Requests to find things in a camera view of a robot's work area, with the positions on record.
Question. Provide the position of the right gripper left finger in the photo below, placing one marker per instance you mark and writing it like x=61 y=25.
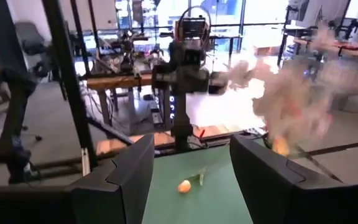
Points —
x=126 y=186

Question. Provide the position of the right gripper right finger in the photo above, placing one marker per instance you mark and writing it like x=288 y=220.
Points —
x=259 y=180

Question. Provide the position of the yellow artificial tulip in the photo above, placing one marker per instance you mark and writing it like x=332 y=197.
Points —
x=184 y=186

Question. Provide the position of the white artificial flower bunch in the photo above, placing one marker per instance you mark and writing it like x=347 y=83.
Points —
x=291 y=99

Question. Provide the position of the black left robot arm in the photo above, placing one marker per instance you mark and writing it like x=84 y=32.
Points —
x=182 y=124

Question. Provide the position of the green table mat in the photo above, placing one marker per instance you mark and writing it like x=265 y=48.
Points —
x=204 y=205

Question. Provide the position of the cluttered wooden workbench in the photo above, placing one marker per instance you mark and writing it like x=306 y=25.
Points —
x=117 y=81

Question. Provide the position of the black upright stand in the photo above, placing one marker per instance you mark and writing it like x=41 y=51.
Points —
x=11 y=124

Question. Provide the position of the wooden workbench with robots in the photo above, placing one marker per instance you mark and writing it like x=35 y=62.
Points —
x=346 y=49

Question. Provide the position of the grey office chair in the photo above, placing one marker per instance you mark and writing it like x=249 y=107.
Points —
x=31 y=39

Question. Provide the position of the black metal table frame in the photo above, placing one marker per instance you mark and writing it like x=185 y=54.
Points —
x=213 y=143

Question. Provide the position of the black diagonal frame strut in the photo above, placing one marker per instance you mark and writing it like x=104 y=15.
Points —
x=70 y=81

